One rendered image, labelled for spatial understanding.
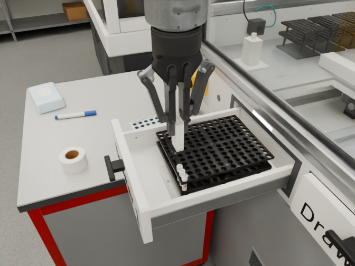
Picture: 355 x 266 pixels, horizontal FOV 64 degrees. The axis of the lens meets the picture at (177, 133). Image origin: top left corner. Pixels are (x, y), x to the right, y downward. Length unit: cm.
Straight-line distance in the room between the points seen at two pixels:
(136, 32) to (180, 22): 96
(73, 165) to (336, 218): 62
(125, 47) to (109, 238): 81
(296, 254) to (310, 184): 22
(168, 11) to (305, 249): 57
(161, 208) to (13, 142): 191
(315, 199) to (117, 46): 103
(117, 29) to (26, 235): 114
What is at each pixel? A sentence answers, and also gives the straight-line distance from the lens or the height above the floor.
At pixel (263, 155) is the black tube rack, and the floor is 90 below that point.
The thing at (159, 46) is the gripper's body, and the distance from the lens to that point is 43.
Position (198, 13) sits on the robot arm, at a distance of 41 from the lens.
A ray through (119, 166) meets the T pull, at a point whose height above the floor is 91.
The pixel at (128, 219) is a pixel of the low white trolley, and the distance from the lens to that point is 96.
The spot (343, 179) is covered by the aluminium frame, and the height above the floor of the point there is 97.
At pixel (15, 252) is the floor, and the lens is 172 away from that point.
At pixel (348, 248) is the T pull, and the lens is 56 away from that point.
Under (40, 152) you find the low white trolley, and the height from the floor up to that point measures 76.
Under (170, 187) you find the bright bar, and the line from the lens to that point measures 64.
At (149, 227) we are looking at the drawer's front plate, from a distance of 56.
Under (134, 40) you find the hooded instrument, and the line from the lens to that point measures 136.
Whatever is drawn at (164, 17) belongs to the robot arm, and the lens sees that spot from 40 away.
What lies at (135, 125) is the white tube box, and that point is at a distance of 93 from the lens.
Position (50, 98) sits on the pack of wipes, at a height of 80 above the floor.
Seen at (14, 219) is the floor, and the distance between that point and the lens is 185.
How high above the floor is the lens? 134
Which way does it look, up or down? 38 degrees down
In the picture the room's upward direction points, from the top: straight up
